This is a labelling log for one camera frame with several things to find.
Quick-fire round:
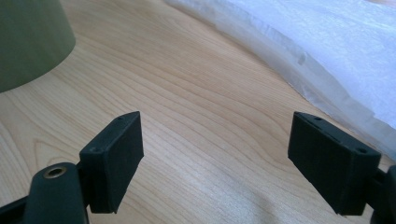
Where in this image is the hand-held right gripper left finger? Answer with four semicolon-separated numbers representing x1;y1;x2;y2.
78;110;145;215

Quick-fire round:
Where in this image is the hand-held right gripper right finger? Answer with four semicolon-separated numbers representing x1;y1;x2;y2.
287;111;382;217

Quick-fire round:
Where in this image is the white plastic bag blue edge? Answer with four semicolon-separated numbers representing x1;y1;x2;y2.
164;0;396;160

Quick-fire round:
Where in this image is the green trash bin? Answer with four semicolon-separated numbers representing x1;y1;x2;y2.
0;0;77;93

